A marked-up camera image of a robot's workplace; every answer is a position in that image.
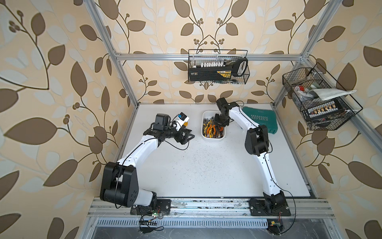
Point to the front aluminium rail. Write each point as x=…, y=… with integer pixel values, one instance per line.
x=303, y=208

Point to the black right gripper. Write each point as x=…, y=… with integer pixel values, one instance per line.
x=216, y=121

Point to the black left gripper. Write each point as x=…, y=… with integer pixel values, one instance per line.
x=181, y=140

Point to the black yellow tool in basket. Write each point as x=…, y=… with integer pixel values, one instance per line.
x=221, y=71

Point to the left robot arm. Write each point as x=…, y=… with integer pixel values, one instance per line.
x=120, y=185

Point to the white plastic storage box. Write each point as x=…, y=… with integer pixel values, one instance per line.
x=210, y=131

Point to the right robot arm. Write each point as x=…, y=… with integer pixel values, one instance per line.
x=256, y=144

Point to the green tool case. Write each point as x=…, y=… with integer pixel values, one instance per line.
x=263, y=117

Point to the white papers in basket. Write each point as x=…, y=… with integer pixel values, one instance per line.
x=329, y=93

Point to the back wire basket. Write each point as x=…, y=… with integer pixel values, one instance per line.
x=215, y=54

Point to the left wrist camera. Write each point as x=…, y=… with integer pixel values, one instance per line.
x=181, y=120

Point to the socket set in right basket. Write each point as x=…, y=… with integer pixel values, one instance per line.
x=324, y=109

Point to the wire basket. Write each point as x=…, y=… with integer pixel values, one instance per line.
x=300, y=81
x=215, y=54

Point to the right wire basket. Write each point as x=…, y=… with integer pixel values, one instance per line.
x=300, y=81

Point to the aluminium frame post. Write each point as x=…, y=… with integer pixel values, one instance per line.
x=93, y=12

